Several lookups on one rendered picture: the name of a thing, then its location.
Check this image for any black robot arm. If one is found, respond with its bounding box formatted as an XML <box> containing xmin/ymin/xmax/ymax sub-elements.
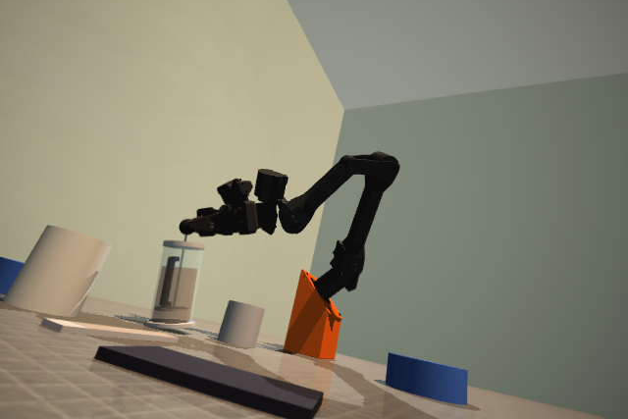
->
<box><xmin>217</xmin><ymin>151</ymin><xmax>400</xmax><ymax>304</ymax></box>

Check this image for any glass french press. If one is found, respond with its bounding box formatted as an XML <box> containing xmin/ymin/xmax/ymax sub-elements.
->
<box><xmin>144</xmin><ymin>219</ymin><xmax>205</xmax><ymax>329</ymax></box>

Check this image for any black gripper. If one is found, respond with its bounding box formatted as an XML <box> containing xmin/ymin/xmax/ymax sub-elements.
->
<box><xmin>188</xmin><ymin>200</ymin><xmax>261</xmax><ymax>237</ymax></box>

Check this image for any grey cylinder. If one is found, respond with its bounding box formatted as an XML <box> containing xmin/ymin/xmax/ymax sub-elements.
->
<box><xmin>217</xmin><ymin>300</ymin><xmax>265</xmax><ymax>348</ymax></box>

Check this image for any beige cylinder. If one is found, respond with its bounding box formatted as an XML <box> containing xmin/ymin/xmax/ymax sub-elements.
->
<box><xmin>3</xmin><ymin>226</ymin><xmax>112</xmax><ymax>317</ymax></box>

